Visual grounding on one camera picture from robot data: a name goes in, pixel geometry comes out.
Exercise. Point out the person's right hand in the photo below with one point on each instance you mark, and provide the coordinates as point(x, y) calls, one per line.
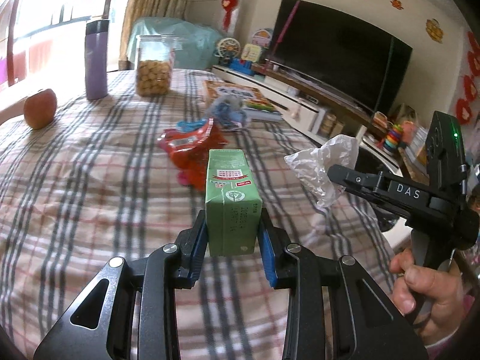
point(443, 288)

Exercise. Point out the red apple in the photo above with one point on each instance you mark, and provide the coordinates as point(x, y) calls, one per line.
point(40, 108)

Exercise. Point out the blue cheese stick wrapper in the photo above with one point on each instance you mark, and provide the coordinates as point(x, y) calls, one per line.
point(190, 126)

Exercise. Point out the red snack bag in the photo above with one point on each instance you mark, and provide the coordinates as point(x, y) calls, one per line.
point(190, 151)

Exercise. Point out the blue white wrapper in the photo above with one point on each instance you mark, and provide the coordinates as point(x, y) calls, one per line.
point(228, 112)

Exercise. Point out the colourful children's book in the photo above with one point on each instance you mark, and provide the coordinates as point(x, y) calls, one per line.
point(249, 103)

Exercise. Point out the white TV cabinet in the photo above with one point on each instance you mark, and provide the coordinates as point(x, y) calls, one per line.
point(317, 114)

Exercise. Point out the toy ferris wheel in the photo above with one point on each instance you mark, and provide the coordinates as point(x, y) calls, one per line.
point(227, 49)

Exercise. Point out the green milk carton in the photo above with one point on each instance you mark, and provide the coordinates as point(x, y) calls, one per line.
point(232, 203)

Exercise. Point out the black television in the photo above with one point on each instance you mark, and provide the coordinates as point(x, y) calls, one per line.
point(355, 59)

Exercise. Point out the purple thermos bottle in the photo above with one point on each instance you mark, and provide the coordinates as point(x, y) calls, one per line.
point(96, 36)

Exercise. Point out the teal plastic covered furniture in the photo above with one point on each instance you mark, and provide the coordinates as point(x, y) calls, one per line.
point(194, 44)

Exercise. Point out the plaid tablecloth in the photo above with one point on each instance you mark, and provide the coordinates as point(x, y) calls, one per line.
point(95, 184)

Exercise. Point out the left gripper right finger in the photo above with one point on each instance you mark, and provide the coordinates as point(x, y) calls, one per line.
point(335, 306)

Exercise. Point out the clear jar of biscuits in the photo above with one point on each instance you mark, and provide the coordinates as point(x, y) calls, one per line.
point(154, 64)

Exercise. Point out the yellow toy telephone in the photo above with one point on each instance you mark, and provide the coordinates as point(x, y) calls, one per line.
point(251, 53)

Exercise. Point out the rainbow stacking ring toy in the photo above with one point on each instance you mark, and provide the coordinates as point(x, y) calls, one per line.
point(393, 139)

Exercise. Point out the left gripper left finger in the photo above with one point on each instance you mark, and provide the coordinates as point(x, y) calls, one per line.
point(130, 296)

